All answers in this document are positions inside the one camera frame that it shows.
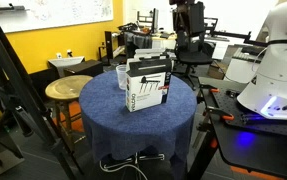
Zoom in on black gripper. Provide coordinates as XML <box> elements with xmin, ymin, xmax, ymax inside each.
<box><xmin>168</xmin><ymin>0</ymin><xmax>206</xmax><ymax>36</ymax></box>

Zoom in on clear plastic cup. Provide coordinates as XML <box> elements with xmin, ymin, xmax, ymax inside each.
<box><xmin>115</xmin><ymin>64</ymin><xmax>128</xmax><ymax>91</ymax></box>

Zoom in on black whiteboard marker tray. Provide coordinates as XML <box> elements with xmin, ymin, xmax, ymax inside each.
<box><xmin>0</xmin><ymin>3</ymin><xmax>28</xmax><ymax>13</ymax></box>

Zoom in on black office chair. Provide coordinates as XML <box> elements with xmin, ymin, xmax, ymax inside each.
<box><xmin>172</xmin><ymin>31</ymin><xmax>215</xmax><ymax>91</ymax></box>

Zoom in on cluttered background desk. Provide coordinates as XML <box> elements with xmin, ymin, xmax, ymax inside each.
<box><xmin>117</xmin><ymin>21</ymin><xmax>178</xmax><ymax>60</ymax></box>

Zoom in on white cabinet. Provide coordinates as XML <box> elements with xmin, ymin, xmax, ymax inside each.
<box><xmin>224</xmin><ymin>44</ymin><xmax>268</xmax><ymax>84</ymax></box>

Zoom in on black metal stand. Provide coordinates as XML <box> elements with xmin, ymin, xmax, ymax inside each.
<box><xmin>98</xmin><ymin>30</ymin><xmax>126</xmax><ymax>66</ymax></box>

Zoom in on white black Velcro box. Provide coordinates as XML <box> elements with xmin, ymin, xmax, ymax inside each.
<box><xmin>125</xmin><ymin>48</ymin><xmax>177</xmax><ymax>113</ymax></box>

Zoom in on black storage box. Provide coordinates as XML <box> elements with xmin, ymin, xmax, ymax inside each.
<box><xmin>62</xmin><ymin>59</ymin><xmax>104</xmax><ymax>78</ymax></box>

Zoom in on blue cloth covered round table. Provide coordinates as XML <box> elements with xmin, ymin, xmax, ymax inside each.
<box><xmin>78</xmin><ymin>69</ymin><xmax>198</xmax><ymax>180</ymax></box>

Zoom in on white plastic bin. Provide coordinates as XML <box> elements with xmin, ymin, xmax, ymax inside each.
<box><xmin>47</xmin><ymin>55</ymin><xmax>86</xmax><ymax>78</ymax></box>

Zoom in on white whiteboard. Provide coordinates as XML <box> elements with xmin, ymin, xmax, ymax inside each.
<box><xmin>0</xmin><ymin>0</ymin><xmax>115</xmax><ymax>34</ymax></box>

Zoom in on round wooden stool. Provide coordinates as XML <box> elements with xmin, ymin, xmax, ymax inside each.
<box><xmin>44</xmin><ymin>74</ymin><xmax>94</xmax><ymax>148</ymax></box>

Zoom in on chrome table base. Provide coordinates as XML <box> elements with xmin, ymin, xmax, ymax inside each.
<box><xmin>102</xmin><ymin>152</ymin><xmax>166</xmax><ymax>172</ymax></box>

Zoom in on black breadboard robot table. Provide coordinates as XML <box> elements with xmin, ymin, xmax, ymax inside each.
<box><xmin>186</xmin><ymin>76</ymin><xmax>287</xmax><ymax>180</ymax></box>

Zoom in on orange handled black clamp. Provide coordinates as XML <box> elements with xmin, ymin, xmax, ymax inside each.
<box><xmin>205</xmin><ymin>105</ymin><xmax>236</xmax><ymax>123</ymax></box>
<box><xmin>198</xmin><ymin>83</ymin><xmax>221</xmax><ymax>95</ymax></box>

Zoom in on white cable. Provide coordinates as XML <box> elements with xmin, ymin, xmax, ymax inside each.
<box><xmin>98</xmin><ymin>153</ymin><xmax>149</xmax><ymax>180</ymax></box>

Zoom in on black camera tripod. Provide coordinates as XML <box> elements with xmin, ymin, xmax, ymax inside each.
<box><xmin>0</xmin><ymin>0</ymin><xmax>84</xmax><ymax>180</ymax></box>

